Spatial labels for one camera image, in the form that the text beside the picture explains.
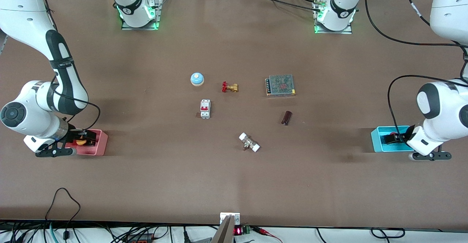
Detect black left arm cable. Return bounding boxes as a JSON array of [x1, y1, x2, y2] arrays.
[[365, 0, 468, 140]]

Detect metal mesh power supply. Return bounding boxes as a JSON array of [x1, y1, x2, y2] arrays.
[[265, 74, 297, 98]]

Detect pink plastic bin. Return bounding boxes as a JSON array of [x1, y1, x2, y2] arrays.
[[65, 129, 109, 157]]

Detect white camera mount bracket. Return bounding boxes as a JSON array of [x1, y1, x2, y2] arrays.
[[220, 212, 241, 225]]

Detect black looped cable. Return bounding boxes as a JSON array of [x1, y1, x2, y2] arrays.
[[45, 187, 82, 243]]

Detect black orange adapter box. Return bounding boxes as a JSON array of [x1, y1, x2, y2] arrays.
[[126, 233, 155, 243]]

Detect black coiled cable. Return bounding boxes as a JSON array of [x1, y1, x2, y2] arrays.
[[370, 228, 406, 239]]

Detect blue plastic bin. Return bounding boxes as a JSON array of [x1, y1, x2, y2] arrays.
[[370, 126, 416, 153]]

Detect brass valve red handle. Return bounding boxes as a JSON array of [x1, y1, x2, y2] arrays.
[[221, 81, 239, 94]]

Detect grey camera pole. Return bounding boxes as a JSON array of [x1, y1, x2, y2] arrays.
[[211, 215, 235, 243]]

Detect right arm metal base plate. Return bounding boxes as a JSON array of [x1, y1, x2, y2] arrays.
[[121, 0, 163, 31]]

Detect metal fitting white caps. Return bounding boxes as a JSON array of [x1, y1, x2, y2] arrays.
[[238, 132, 261, 153]]

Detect white red circuit breaker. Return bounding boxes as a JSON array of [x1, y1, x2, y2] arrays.
[[200, 99, 212, 119]]

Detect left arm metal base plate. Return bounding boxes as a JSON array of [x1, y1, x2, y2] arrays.
[[314, 0, 353, 35]]

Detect teal cable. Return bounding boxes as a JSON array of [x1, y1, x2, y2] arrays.
[[49, 222, 60, 243]]

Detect red alligator clip lead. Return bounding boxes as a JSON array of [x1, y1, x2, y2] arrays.
[[252, 227, 283, 243]]

